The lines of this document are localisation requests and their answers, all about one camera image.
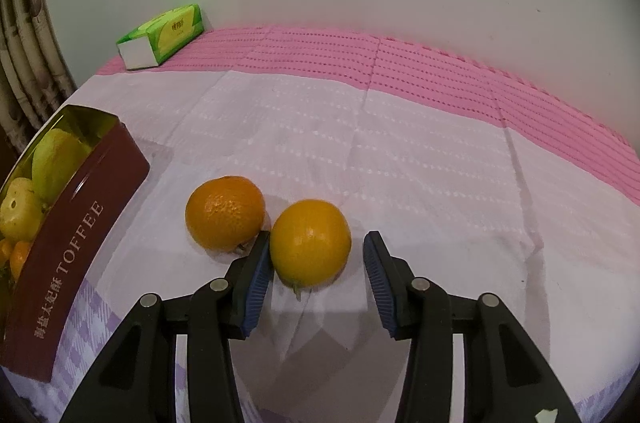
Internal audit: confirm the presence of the pink checkered tablecloth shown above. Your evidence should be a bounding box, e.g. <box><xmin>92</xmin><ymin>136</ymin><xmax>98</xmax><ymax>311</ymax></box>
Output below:
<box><xmin>0</xmin><ymin>24</ymin><xmax>640</xmax><ymax>423</ymax></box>

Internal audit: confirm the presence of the rough dark orange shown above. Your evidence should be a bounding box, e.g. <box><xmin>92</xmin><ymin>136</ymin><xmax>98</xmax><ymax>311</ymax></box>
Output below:
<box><xmin>185</xmin><ymin>176</ymin><xmax>267</xmax><ymax>251</ymax></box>

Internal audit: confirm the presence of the green tissue box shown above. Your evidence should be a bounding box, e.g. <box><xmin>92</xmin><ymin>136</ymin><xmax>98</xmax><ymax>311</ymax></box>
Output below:
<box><xmin>116</xmin><ymin>4</ymin><xmax>207</xmax><ymax>70</ymax></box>

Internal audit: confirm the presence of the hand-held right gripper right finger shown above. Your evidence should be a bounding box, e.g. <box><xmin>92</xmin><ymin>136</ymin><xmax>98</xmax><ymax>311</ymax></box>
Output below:
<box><xmin>362</xmin><ymin>230</ymin><xmax>583</xmax><ymax>423</ymax></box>

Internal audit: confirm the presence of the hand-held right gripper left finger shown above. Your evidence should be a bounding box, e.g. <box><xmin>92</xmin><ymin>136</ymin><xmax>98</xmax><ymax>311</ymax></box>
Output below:
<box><xmin>60</xmin><ymin>230</ymin><xmax>275</xmax><ymax>423</ymax></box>

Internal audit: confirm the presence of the striped curtain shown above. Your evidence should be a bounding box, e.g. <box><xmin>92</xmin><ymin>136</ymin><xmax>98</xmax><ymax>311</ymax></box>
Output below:
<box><xmin>0</xmin><ymin>0</ymin><xmax>78</xmax><ymax>154</ymax></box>

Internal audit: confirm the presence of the yellow pear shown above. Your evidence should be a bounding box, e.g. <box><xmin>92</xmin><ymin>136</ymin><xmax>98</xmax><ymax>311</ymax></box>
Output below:
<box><xmin>0</xmin><ymin>176</ymin><xmax>46</xmax><ymax>241</ymax></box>

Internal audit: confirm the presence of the maroon and gold tin box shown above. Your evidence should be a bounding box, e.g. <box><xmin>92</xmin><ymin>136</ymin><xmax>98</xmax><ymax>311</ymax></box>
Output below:
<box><xmin>0</xmin><ymin>104</ymin><xmax>152</xmax><ymax>384</ymax></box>

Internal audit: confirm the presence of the smooth yellowish orange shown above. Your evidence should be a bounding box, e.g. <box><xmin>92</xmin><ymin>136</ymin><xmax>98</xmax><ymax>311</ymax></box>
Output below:
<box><xmin>270</xmin><ymin>199</ymin><xmax>352</xmax><ymax>300</ymax></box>

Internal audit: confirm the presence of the green pear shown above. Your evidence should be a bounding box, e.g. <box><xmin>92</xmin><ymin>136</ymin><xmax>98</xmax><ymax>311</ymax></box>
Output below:
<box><xmin>31</xmin><ymin>128</ymin><xmax>93</xmax><ymax>204</ymax></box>

